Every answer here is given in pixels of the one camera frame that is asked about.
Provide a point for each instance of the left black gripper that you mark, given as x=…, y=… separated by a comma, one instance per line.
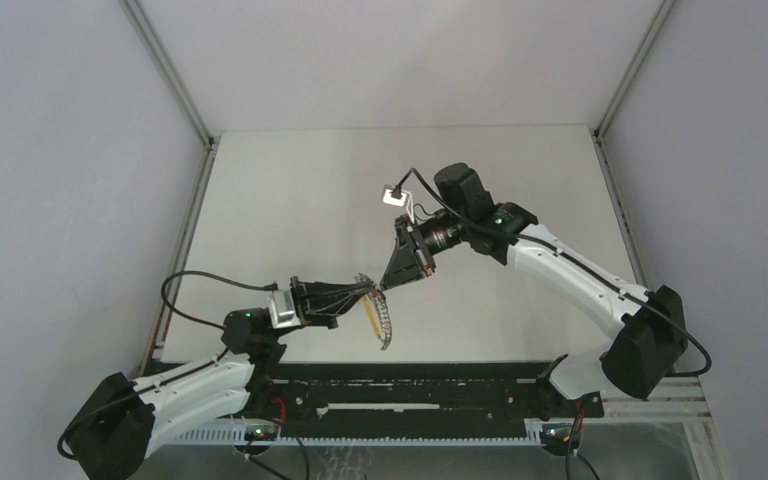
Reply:
x=318, y=301

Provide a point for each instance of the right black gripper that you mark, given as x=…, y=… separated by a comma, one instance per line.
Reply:
x=410, y=261

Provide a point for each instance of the metal keyring with small rings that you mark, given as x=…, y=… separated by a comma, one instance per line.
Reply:
x=375, y=305

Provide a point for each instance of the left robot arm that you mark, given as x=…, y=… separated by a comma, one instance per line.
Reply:
x=124, y=421

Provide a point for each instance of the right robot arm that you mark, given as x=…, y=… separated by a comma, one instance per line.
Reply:
x=645, y=329

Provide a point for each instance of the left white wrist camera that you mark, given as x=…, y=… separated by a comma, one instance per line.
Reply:
x=282, y=310

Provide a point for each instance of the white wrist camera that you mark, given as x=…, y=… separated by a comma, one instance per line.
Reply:
x=398, y=197
x=282, y=310

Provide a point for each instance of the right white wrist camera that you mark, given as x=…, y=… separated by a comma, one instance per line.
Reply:
x=398, y=197

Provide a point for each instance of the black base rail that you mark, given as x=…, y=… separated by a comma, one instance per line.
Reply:
x=391, y=398

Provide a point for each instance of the left aluminium frame post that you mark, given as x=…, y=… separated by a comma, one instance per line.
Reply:
x=146, y=178

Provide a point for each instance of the aluminium frame post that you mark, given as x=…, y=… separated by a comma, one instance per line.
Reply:
x=146, y=178
x=625, y=168

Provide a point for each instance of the white cable duct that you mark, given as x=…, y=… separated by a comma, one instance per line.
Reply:
x=227, y=434

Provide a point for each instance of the right aluminium frame post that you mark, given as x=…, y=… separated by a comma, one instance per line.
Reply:
x=625, y=168

